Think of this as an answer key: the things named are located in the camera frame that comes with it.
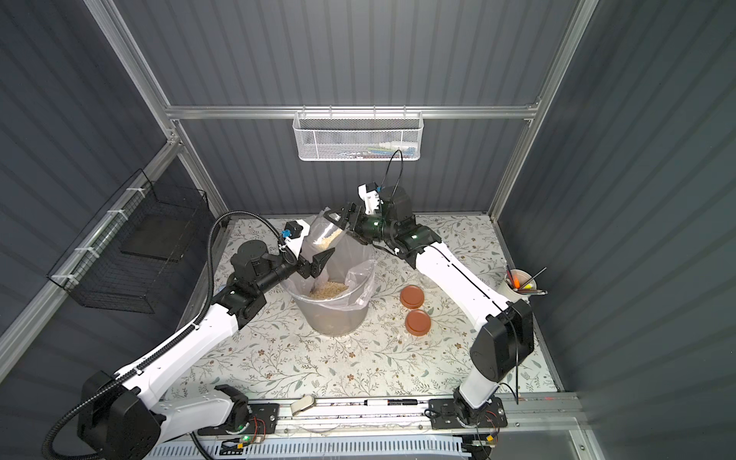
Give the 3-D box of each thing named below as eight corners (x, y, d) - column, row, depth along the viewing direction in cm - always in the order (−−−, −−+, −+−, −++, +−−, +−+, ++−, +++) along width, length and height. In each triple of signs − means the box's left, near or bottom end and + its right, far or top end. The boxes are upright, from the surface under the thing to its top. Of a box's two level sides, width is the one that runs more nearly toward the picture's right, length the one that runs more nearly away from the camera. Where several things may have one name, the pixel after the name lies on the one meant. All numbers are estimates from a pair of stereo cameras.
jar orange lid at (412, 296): (400, 308, 96) (401, 305, 94) (399, 288, 101) (399, 285, 99) (424, 308, 96) (425, 305, 94) (422, 288, 101) (423, 285, 99)
